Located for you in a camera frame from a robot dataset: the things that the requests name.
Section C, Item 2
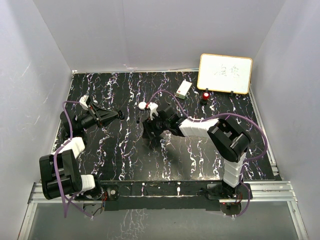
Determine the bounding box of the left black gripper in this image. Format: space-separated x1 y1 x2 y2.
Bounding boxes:
77 103 119 131

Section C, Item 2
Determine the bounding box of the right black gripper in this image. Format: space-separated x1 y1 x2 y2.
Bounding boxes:
143 112 170 140

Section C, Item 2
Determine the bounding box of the white earbud charging case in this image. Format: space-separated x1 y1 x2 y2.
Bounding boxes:
138 101 148 111

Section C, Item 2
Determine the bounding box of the black earbud charging case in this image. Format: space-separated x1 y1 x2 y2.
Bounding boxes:
118 110 125 120

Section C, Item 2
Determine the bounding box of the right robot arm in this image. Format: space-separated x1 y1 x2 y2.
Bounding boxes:
138 102 252 199

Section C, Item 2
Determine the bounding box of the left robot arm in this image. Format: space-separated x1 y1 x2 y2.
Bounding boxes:
39 103 125 200

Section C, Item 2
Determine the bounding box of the white cardboard box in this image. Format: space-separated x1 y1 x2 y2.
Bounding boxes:
175 80 192 100

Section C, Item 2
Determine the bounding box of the red emergency button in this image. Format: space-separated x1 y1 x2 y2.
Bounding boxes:
200 92 210 106

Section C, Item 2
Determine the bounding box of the black front mounting bar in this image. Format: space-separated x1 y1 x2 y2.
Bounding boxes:
100 180 224 211

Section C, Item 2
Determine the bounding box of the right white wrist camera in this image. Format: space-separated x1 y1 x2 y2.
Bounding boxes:
146 102 159 121

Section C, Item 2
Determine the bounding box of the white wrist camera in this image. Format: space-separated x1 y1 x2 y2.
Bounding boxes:
146 102 159 121
79 94 91 111

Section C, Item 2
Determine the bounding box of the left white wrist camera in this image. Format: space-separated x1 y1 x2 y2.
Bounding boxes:
79 94 91 111

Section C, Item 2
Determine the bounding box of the white board yellow frame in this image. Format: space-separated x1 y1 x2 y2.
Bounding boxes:
197 53 253 95

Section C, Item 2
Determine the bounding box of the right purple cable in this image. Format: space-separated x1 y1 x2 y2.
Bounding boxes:
147 89 269 218

